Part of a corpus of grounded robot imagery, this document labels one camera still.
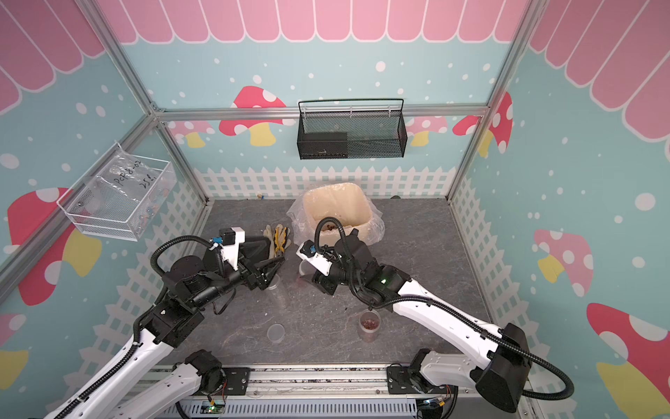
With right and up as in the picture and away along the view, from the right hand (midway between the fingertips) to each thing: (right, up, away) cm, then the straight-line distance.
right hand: (308, 266), depth 70 cm
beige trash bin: (+10, +20, +25) cm, 33 cm away
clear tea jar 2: (0, -1, -2) cm, 2 cm away
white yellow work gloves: (-17, +5, +32) cm, 37 cm away
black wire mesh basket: (+12, +46, +24) cm, 54 cm away
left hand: (-8, +3, -4) cm, 10 cm away
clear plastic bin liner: (-7, +14, +17) cm, 23 cm away
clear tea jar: (-12, -15, +19) cm, 27 cm away
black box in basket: (-1, +39, +20) cm, 43 cm away
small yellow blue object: (-31, +25, +54) cm, 67 cm away
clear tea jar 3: (+18, -20, +12) cm, 29 cm away
